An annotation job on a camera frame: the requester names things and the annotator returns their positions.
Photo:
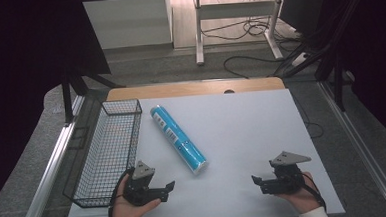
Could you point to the person's right hand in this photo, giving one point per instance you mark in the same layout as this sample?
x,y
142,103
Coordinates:
x,y
302,198

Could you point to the blue wrapped roll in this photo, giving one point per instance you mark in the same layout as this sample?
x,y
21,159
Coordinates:
x,y
178,139

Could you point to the black metal stand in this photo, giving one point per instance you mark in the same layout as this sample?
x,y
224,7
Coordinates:
x,y
331,44
74,84

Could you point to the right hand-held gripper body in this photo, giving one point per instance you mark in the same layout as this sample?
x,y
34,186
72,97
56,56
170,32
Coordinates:
x,y
286,175

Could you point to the aluminium rail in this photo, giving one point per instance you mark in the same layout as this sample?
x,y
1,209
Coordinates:
x,y
363,149
49,169

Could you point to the person's left hand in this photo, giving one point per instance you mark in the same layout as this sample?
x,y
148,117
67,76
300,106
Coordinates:
x,y
128,212

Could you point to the dark curtain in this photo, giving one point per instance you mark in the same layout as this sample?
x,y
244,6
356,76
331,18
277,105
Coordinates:
x,y
374,45
21,64

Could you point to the white desk frame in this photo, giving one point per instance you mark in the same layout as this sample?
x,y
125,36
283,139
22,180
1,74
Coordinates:
x,y
234,10

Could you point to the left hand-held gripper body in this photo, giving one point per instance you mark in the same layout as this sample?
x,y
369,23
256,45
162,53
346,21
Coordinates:
x,y
139,188

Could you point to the white power strip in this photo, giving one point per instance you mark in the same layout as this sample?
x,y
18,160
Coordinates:
x,y
300,59

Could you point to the white cabinet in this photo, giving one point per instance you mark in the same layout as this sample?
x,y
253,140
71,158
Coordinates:
x,y
129,21

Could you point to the white table mat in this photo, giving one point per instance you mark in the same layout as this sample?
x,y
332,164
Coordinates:
x,y
236,136

